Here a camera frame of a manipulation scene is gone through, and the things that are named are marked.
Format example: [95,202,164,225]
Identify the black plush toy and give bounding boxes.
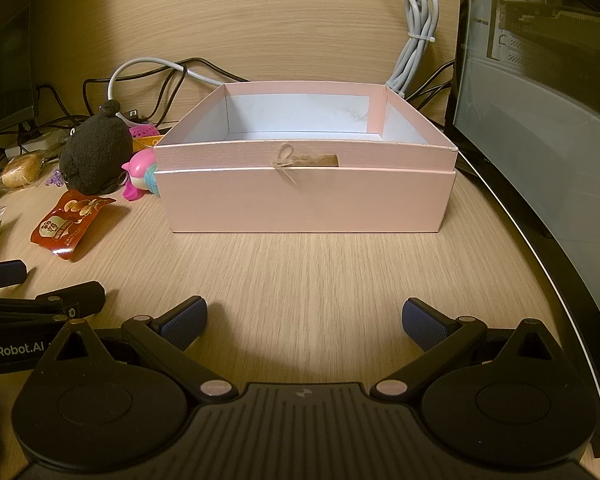
[60,100,133,195]

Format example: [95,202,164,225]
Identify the glass-sided computer case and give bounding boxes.
[445,0,600,458]

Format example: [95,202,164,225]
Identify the pink cardboard box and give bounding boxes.
[153,80,458,234]

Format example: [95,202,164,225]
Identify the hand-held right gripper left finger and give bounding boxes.
[55,296,236,403]

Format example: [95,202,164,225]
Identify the bread bun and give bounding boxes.
[0,152,46,196]

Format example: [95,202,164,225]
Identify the white looped cable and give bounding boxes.
[107,57,226,126]

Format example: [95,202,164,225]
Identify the black monitor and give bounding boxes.
[0,0,41,141]

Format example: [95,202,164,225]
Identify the black cables beside computer case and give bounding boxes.
[405,57,456,116]

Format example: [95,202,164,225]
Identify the red snack packet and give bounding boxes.
[31,190,117,262]

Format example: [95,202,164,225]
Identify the white power strip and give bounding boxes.
[5,127,76,158]

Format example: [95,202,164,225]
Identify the tangle of black cables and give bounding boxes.
[0,57,251,161]

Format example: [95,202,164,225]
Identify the pink and blue toy figure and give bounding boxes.
[121,150,162,196]

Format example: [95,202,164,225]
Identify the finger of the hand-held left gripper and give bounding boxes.
[0,260,29,292]
[0,281,106,321]

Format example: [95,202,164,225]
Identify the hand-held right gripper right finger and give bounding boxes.
[371,297,556,403]

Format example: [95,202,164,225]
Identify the bundled grey cable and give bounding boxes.
[387,0,440,98]

